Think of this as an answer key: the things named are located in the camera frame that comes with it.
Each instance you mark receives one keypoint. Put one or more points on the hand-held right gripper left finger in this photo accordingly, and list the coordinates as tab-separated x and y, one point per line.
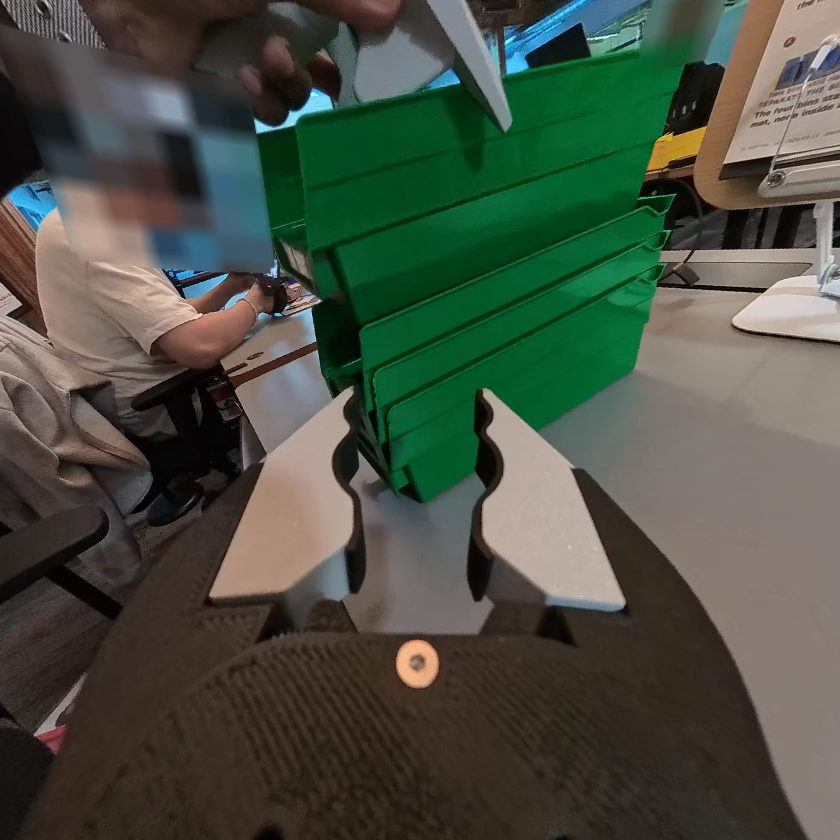
289	525

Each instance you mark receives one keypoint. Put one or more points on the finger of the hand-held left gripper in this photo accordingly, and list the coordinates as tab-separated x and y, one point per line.
476	72

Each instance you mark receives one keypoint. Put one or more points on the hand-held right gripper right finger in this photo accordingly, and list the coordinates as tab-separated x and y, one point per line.
551	525

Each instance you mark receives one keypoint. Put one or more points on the person's left hand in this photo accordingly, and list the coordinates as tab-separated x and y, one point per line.
279	98

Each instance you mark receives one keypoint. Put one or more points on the black office chair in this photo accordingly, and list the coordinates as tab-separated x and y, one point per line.
184	453
46	538

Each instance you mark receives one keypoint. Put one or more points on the large yellow bin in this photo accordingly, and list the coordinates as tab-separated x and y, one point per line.
676	148

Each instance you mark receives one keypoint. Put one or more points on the wooden document stand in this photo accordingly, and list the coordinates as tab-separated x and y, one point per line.
712	144

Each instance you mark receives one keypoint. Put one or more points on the grey jacket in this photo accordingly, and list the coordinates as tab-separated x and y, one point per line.
52	426

